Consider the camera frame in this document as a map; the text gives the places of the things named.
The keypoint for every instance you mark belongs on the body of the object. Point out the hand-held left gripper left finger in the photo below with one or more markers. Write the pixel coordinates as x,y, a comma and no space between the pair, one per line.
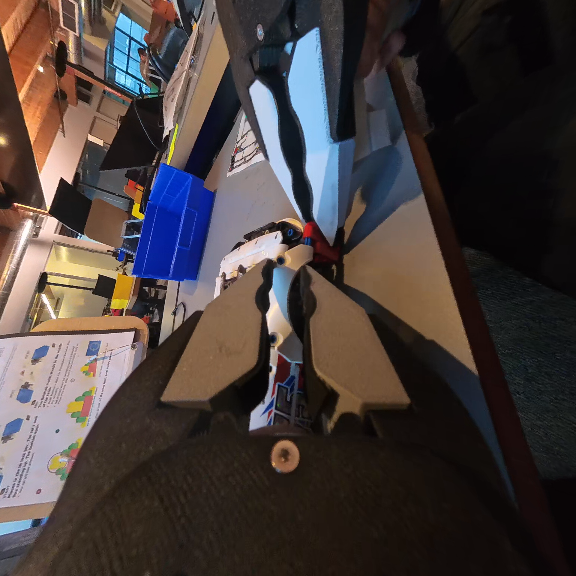
220,351

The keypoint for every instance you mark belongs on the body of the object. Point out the holographic sticker sheet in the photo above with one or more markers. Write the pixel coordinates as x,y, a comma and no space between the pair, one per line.
245,148

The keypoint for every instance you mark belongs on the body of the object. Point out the blue plastic bin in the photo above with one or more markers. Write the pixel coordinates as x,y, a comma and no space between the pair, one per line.
175,225

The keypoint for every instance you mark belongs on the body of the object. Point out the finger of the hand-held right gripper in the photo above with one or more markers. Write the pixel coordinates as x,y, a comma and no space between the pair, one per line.
319,135
270,126

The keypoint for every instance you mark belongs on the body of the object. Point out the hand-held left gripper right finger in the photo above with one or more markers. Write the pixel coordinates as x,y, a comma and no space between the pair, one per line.
351,355

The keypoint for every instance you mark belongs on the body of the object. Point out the black monitor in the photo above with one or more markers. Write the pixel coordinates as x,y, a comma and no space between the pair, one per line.
135,135

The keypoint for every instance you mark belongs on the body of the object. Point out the white brick race car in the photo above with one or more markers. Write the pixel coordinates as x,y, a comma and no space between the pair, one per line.
288,279

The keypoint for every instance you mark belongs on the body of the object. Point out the instruction sheet on wooden board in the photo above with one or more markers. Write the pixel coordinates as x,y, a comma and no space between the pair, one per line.
45,405

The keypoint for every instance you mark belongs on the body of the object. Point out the person's right hand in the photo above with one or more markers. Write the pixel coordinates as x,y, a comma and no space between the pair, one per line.
387,45

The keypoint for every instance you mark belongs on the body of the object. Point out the person's brown garment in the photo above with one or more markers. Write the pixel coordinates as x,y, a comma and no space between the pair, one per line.
495,135

